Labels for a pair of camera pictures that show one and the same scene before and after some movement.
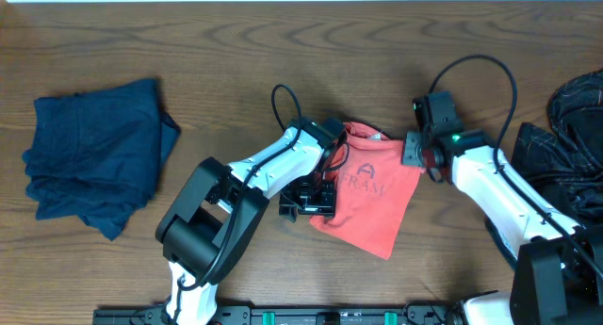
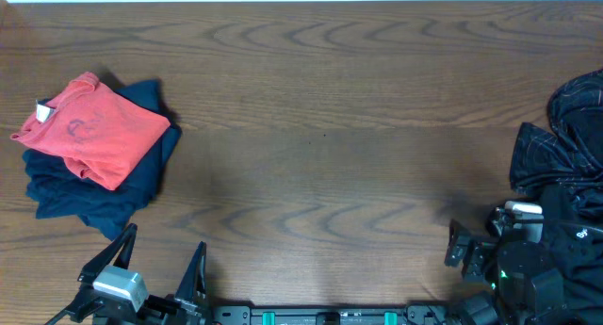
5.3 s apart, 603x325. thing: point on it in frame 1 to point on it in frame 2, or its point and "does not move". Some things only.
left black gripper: (328, 209) to (163, 313)
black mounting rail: (420, 313) does not move
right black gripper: (410, 154) to (481, 249)
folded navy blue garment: (98, 154) does not move
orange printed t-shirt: (374, 190) to (102, 135)
